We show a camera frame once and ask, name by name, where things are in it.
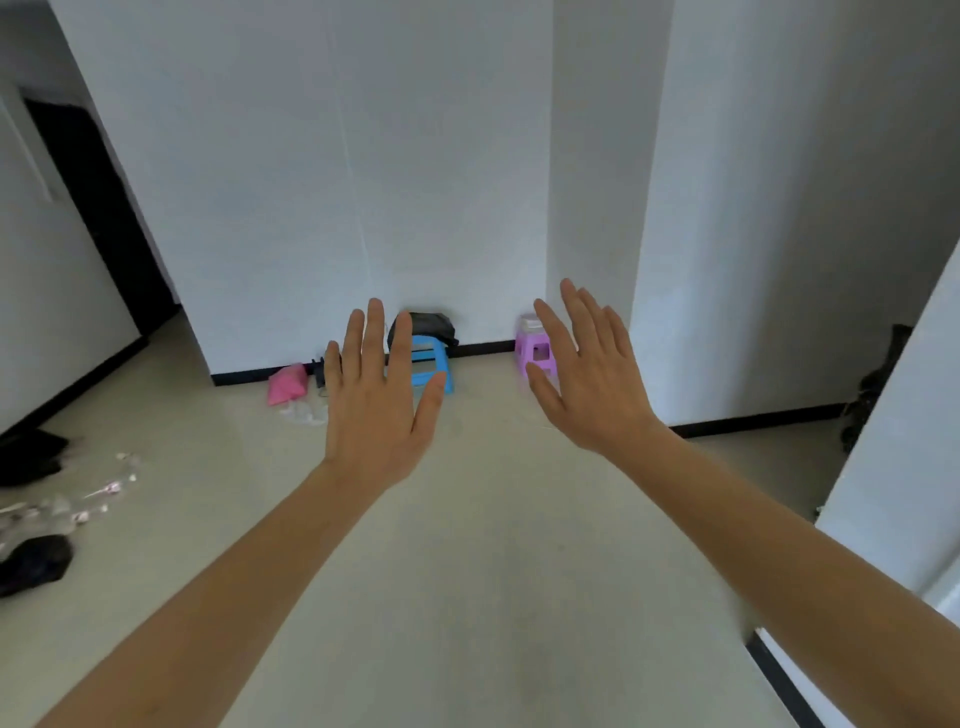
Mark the clear plastic bottle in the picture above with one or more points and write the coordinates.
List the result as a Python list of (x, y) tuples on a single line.
[(304, 414)]

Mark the person's right hand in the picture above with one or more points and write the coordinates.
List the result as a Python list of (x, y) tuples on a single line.
[(600, 390)]

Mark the white wall conduit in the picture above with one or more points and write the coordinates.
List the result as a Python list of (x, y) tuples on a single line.
[(26, 150)]

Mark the purple plastic stool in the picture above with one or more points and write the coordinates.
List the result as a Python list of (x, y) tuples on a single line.
[(536, 349)]

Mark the blue plastic stool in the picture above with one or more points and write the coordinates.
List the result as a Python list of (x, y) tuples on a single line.
[(431, 345)]

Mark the black bags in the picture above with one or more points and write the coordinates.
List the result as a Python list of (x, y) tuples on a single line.
[(431, 326)]

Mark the pink plastic bag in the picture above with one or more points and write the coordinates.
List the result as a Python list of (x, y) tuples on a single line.
[(287, 386)]

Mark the scattered clear plastic litter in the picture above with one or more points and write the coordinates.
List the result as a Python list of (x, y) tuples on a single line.
[(105, 490)]

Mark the person's left hand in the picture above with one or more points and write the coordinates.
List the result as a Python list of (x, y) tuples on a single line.
[(371, 420)]

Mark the person's right forearm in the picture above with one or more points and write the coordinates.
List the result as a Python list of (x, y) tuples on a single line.
[(787, 570)]

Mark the person's left forearm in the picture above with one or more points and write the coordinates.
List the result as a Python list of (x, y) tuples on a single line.
[(210, 600)]

